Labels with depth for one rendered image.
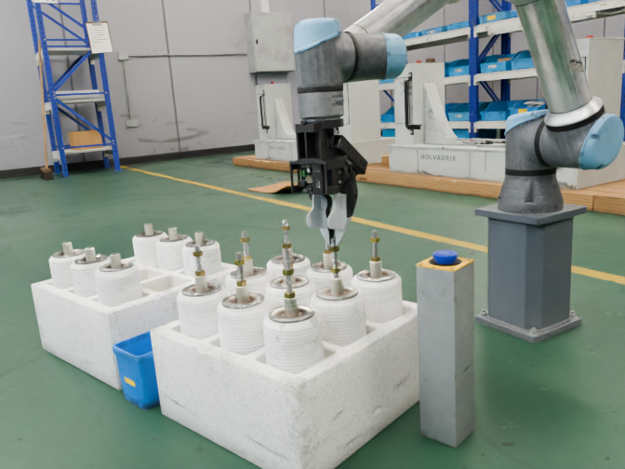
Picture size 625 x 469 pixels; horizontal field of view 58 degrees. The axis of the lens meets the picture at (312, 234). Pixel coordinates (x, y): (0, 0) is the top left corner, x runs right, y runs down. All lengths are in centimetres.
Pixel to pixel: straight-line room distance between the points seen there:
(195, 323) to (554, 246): 84
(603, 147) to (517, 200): 22
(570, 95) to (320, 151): 58
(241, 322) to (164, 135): 667
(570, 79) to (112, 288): 105
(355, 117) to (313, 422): 375
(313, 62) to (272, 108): 481
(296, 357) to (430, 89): 324
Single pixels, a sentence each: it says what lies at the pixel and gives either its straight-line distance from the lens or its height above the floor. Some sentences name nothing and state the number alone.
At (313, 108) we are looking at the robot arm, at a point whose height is 57.
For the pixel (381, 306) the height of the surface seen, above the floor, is 21.
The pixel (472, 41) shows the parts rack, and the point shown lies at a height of 115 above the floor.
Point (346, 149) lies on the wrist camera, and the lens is 95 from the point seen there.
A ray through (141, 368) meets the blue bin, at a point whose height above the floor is 9.
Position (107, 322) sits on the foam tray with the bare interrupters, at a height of 16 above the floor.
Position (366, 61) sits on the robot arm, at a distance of 95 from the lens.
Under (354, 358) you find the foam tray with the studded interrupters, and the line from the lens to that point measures 95.
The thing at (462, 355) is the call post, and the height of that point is 16.
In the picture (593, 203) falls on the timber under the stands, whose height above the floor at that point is 4.
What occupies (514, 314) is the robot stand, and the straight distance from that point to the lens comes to 146.
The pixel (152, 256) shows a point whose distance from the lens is 163.
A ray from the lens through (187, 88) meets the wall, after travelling 770.
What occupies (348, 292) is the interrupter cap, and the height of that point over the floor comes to 25.
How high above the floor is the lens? 58
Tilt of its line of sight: 13 degrees down
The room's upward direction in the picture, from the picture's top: 4 degrees counter-clockwise
